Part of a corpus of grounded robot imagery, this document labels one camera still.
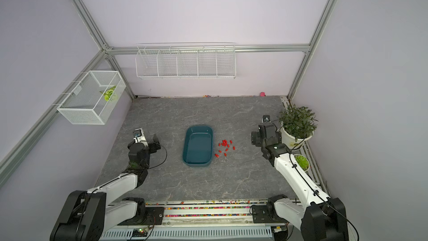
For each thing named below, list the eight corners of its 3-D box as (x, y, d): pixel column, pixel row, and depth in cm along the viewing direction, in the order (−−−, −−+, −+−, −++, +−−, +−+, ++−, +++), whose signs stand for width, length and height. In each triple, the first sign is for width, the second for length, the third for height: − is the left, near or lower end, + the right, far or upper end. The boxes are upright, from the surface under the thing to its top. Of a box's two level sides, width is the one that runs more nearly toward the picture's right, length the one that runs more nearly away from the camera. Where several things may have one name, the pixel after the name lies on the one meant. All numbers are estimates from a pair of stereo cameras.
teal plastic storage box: (182, 166, 90) (180, 162, 86) (188, 131, 105) (186, 125, 100) (212, 166, 90) (211, 162, 86) (213, 131, 105) (213, 125, 100)
